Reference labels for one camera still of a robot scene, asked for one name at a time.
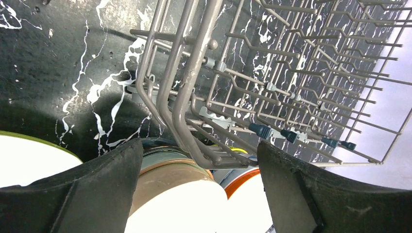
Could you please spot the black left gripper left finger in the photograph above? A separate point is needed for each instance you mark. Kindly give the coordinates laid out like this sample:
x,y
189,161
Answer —
x,y
94,197

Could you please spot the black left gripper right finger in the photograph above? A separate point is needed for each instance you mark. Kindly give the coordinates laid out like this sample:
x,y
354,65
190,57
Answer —
x,y
304,198

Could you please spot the orange rimmed white bowl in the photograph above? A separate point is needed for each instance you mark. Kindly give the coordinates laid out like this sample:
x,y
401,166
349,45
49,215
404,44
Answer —
x,y
248,209

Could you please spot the beige floral bowl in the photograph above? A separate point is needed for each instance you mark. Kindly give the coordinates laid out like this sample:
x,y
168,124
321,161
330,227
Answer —
x,y
175,195

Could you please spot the white square bowl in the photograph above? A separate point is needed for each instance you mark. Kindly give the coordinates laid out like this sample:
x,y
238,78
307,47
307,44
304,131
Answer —
x,y
25,159

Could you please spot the grey wire dish rack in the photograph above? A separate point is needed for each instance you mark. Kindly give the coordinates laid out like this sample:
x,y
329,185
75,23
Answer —
x,y
301,71

